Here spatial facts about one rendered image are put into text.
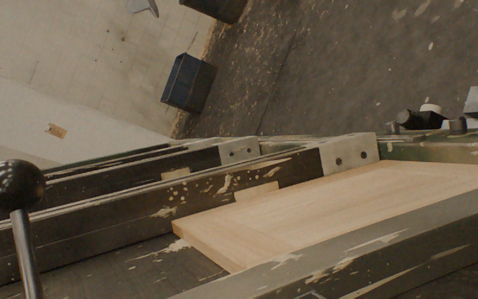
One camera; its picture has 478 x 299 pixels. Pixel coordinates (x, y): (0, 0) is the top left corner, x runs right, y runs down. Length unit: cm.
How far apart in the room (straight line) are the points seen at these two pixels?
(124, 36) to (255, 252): 561
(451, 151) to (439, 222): 34
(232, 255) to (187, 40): 574
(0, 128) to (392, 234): 433
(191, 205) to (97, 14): 540
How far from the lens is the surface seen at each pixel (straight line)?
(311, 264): 34
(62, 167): 213
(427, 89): 221
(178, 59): 543
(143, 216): 64
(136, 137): 459
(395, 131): 89
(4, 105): 455
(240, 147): 121
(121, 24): 599
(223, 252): 46
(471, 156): 72
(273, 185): 71
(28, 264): 31
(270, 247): 45
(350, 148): 79
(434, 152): 76
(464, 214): 42
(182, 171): 116
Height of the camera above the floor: 143
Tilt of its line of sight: 23 degrees down
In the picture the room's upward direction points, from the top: 69 degrees counter-clockwise
